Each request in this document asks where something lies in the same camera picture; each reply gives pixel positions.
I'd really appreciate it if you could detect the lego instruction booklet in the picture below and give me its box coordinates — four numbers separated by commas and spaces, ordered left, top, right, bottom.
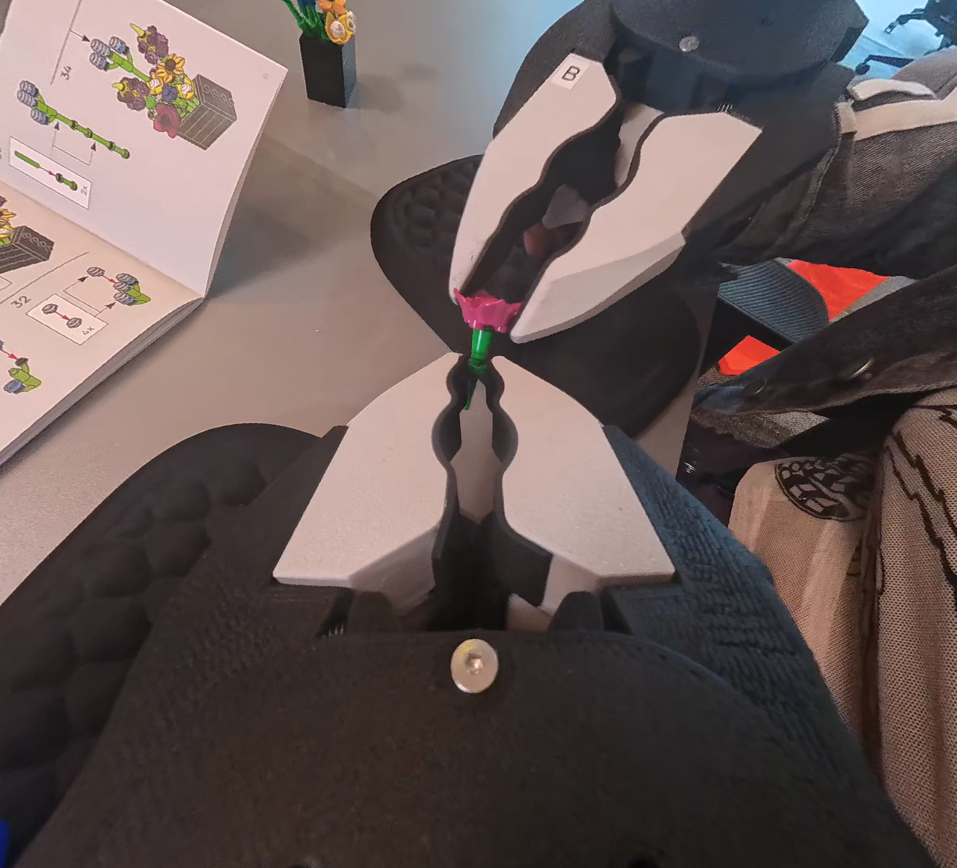
0, 0, 289, 465

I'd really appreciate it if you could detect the person's dark denim jacket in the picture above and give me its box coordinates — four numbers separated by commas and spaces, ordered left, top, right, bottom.
688, 270, 957, 450

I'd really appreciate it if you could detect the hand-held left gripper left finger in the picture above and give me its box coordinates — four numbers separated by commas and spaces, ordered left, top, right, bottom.
273, 352, 479, 618

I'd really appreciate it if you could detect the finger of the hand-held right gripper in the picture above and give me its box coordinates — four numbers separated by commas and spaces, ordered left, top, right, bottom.
510, 109, 764, 345
447, 55, 627, 297

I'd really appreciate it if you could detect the person's right forearm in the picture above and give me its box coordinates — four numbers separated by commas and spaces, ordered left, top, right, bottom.
703, 53, 957, 279

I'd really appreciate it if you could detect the black office chair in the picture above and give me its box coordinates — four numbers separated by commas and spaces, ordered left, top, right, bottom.
856, 0, 957, 77

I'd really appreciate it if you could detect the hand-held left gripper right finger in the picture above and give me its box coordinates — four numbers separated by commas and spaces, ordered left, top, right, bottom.
478, 357, 677, 631

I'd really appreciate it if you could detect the green lego stem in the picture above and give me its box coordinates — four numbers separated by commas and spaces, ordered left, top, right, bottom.
462, 326, 496, 412

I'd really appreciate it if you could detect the black lego vase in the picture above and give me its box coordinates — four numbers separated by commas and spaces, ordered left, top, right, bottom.
299, 31, 357, 109

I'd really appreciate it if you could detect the orange red cloth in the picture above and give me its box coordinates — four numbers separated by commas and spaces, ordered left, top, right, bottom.
718, 259, 892, 376

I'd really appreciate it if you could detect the pink lego flower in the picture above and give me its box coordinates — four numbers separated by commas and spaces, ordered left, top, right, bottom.
454, 289, 522, 332

